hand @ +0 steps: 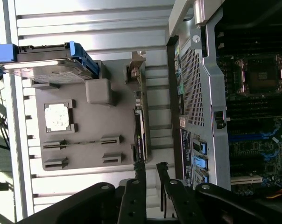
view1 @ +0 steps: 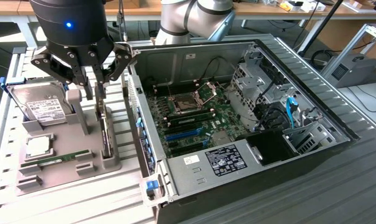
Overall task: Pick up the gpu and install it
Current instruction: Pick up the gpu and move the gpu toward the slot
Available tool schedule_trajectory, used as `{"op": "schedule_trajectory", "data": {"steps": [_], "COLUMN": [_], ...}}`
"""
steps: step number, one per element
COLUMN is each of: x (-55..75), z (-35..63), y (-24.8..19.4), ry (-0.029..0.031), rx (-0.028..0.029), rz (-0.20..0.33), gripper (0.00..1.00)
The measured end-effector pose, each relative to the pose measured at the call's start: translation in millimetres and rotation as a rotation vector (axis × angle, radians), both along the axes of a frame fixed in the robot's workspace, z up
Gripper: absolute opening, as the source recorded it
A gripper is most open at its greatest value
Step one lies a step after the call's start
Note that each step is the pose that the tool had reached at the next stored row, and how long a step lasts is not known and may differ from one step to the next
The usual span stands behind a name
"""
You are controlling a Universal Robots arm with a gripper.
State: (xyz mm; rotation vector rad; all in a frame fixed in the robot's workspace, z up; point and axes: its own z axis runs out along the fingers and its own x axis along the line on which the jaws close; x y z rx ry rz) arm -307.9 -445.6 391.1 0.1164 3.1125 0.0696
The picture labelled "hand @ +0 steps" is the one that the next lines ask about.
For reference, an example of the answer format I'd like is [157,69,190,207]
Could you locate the gray parts rack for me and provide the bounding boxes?
[30,59,154,172]

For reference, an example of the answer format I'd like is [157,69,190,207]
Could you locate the CPU socket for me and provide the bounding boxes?
[234,54,282,96]

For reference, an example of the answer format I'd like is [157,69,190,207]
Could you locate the silver CPU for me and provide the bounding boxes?
[44,103,71,132]

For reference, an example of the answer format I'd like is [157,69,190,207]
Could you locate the green motherboard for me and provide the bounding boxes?
[215,52,282,199]

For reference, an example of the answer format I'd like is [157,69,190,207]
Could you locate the black tripod legs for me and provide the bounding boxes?
[0,90,11,150]

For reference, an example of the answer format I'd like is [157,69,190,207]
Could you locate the hard disk with blue caddy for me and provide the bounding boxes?
[0,41,99,85]

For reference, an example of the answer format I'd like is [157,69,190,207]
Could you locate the white expansion slot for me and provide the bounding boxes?
[230,175,263,186]

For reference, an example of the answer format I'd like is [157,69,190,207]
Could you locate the green RAM stick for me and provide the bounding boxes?
[42,139,120,150]

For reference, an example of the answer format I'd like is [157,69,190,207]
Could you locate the open PC case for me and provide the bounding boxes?
[165,0,282,203]

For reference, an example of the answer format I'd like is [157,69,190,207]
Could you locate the blue expansion slot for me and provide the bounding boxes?
[228,130,282,143]

